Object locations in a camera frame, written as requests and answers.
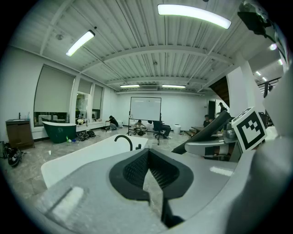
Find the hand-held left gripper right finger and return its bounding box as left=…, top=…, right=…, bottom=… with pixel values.
left=148, top=148, right=239, bottom=229

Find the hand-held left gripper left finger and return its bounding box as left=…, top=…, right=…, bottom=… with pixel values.
left=36, top=148, right=168, bottom=234

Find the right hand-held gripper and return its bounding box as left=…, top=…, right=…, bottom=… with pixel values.
left=184, top=106, right=268, bottom=162

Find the black handheld shower head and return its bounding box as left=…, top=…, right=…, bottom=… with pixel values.
left=171, top=111, right=232, bottom=154

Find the white bathtub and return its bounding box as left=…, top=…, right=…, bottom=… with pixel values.
left=41, top=134, right=149, bottom=189

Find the dark green bathtub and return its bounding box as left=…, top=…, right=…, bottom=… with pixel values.
left=42, top=121, right=77, bottom=144

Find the black office chair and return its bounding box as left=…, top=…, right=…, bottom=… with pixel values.
left=152, top=120, right=169, bottom=146

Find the dark wooden staircase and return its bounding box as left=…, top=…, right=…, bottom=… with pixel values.
left=208, top=75, right=231, bottom=108

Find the whiteboard on rolling stand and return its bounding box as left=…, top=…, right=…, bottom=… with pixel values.
left=128, top=97, right=163, bottom=136

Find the black curved faucet spout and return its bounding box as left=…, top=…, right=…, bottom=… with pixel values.
left=114, top=134, right=134, bottom=151

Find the brown wooden vanity cabinet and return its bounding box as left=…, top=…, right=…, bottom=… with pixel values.
left=5, top=118, right=35, bottom=149

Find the grey window roller blind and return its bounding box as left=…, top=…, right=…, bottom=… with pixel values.
left=77, top=77, right=92, bottom=95
left=33, top=64, right=76, bottom=113
left=92, top=84, right=103, bottom=111

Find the pile of black cables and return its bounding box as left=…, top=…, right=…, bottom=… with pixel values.
left=76, top=129, right=100, bottom=140

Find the black head-worn camera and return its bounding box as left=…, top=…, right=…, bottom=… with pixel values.
left=237, top=0, right=279, bottom=44

